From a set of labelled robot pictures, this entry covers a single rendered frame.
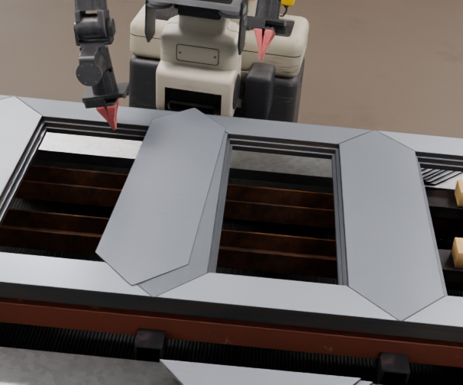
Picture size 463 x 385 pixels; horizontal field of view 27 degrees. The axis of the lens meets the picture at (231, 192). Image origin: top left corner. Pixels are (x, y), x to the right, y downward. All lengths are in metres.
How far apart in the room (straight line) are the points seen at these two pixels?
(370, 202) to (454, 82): 2.85
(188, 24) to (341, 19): 2.82
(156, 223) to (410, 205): 0.55
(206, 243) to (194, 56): 0.94
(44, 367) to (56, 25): 3.53
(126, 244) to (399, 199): 0.61
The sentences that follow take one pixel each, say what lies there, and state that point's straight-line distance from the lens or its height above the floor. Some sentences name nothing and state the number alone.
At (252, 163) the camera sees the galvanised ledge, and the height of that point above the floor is 0.68.
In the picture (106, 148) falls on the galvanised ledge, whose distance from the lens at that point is 2.54.
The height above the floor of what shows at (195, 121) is 0.85.
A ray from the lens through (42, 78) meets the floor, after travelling 4.54.
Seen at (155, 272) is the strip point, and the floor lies 0.85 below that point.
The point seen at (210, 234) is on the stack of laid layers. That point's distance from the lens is 1.91.
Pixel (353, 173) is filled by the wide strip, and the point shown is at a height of 0.85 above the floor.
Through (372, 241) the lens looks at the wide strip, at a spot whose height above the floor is 0.85.
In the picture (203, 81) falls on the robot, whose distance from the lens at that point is 2.69.
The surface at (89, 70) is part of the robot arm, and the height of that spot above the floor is 1.04.
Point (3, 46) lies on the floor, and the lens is 4.88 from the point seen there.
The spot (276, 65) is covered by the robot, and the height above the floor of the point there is 0.73.
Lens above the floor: 1.91
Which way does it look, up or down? 31 degrees down
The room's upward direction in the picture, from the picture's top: 5 degrees clockwise
